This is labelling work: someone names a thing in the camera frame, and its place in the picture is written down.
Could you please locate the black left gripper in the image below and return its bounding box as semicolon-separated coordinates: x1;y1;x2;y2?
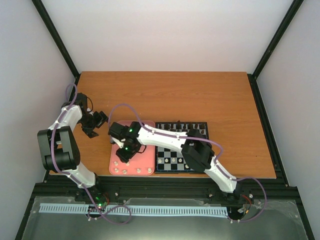
78;110;110;139

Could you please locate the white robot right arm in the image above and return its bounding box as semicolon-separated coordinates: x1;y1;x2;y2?
108;121;242;202

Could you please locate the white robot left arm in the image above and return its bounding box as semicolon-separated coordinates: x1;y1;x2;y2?
37;93;108;202

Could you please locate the pink plastic tray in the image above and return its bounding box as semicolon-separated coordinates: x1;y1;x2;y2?
108;121;155;177

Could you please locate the black white chessboard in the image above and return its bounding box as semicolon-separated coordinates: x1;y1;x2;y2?
155;121;215;174

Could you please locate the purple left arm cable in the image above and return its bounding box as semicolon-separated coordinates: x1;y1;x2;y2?
51;83;132;226

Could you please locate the light blue cable duct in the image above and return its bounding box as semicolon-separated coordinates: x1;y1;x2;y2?
38;203;228;218

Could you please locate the black aluminium frame rail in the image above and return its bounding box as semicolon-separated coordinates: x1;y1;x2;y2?
31;175;302;207

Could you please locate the left black frame post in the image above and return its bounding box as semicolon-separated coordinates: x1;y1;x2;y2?
31;0;81;78

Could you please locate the black frame post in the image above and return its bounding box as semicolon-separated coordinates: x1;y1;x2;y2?
251;0;305;78
31;0;81;78

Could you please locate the right black frame post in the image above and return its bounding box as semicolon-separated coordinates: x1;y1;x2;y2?
251;0;305;78

